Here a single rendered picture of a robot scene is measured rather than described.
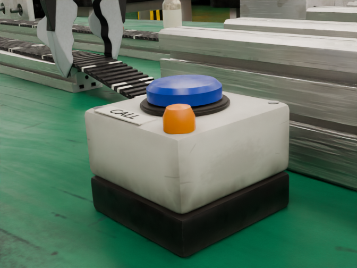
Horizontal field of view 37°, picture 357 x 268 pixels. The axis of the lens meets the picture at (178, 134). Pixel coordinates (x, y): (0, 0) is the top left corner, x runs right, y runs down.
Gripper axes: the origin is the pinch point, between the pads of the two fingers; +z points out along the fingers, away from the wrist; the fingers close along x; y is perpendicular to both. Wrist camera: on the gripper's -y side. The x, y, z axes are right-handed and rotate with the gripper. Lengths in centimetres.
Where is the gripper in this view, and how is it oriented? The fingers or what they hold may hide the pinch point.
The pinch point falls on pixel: (91, 63)
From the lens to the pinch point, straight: 62.1
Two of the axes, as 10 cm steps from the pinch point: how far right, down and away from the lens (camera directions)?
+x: -7.5, 2.2, -6.2
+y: -6.6, -2.0, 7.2
